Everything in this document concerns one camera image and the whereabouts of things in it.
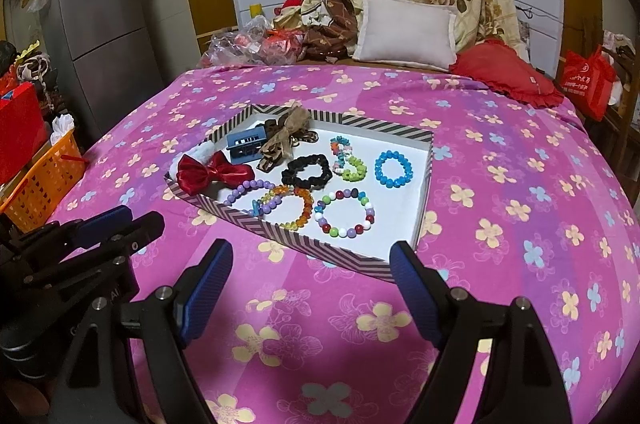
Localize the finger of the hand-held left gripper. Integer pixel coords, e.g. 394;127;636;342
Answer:
20;211;166;288
20;205;134;250

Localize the leopard print bow scrunchie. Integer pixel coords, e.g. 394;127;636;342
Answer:
256;106;319;175

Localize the red stuffed toy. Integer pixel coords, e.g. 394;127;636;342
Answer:
272;0;307;28

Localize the orange plastic basket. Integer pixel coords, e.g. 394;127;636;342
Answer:
0;129;88;232

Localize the white crumpled cloth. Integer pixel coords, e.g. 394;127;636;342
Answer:
51;114;77;141

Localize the blue hair clip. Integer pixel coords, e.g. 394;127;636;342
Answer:
225;127;267;165

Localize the red bow hair clip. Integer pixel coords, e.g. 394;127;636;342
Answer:
176;150;257;196

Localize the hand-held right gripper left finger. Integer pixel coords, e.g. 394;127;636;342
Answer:
47;238;236;424

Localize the purple bead bracelet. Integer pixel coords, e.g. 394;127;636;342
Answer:
223;179;276;219

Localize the blue bead bracelet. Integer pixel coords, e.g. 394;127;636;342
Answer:
374;150;414;188

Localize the mixed colour round bead bracelet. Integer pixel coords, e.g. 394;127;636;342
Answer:
314;188;376;239

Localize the patterned cloth bag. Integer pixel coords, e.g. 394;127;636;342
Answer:
16;53;54;86

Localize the black scrunchie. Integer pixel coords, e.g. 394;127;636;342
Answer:
281;153;332;191

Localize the red shopping bag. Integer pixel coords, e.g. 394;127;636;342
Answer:
560;45;619;122

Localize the red paper bag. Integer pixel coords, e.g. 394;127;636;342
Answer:
0;81;49;185

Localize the red frilled pillow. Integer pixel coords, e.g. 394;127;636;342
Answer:
449;38;566;109

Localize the grey refrigerator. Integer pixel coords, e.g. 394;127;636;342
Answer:
42;0;166;147

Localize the striped cardboard box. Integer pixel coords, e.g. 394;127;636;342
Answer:
164;104;435;282

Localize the white pillow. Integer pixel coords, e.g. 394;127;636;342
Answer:
352;0;458;72

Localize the green multicolour bead bracelet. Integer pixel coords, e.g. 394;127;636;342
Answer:
330;135;368;183

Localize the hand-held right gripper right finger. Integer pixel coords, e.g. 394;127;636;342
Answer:
389;240;573;424

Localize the rainbow amber bead bracelet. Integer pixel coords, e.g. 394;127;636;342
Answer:
260;185;314;231

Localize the grey cabinet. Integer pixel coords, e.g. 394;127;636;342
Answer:
132;0;187;91

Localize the clear plastic bag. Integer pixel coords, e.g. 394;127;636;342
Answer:
197;15;308;67

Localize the pink floral bedsheet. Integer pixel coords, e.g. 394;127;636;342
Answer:
47;64;640;424

